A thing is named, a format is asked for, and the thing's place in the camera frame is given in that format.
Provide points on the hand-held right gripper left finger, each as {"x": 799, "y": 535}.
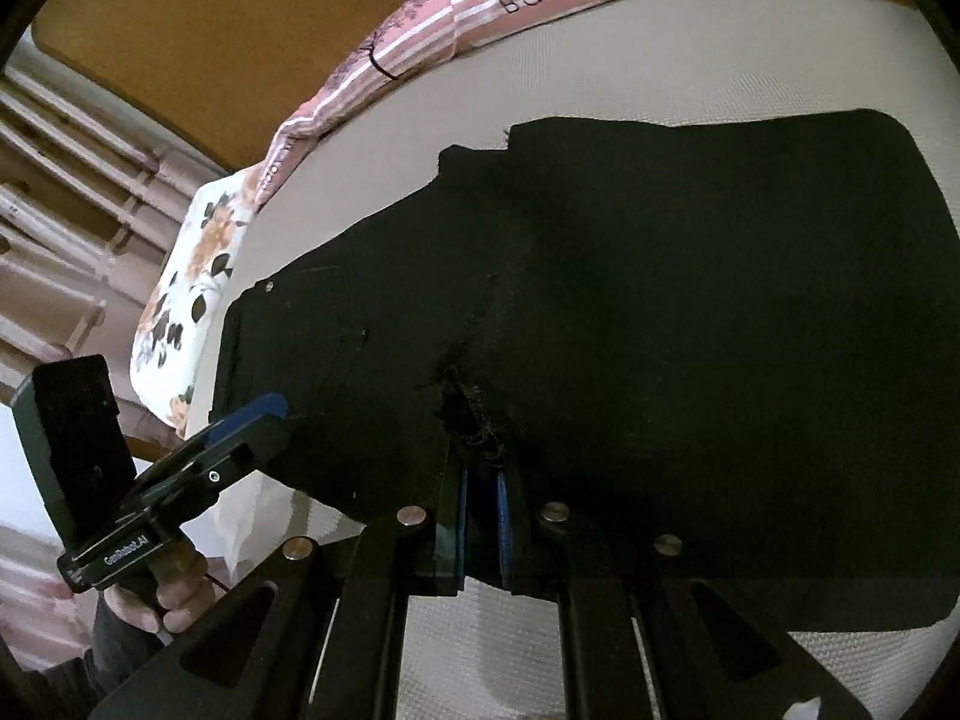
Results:
{"x": 463, "y": 532}

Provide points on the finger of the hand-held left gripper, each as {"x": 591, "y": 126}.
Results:
{"x": 251, "y": 410}
{"x": 225, "y": 465}

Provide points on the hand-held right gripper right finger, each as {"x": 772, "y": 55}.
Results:
{"x": 504, "y": 532}

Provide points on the black pants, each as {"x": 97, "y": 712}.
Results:
{"x": 675, "y": 352}

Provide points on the person's left forearm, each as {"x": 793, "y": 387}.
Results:
{"x": 105, "y": 667}

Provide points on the person's left hand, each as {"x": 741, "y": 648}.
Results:
{"x": 180, "y": 585}

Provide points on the white floral pillow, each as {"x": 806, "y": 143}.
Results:
{"x": 195, "y": 277}

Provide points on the beige pipe rack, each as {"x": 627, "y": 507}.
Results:
{"x": 67, "y": 217}

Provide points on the wooden headboard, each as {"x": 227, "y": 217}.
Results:
{"x": 225, "y": 37}

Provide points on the pink tree print bolster pillow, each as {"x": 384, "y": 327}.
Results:
{"x": 465, "y": 7}

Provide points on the beige bed sheet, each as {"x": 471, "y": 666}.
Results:
{"x": 600, "y": 52}

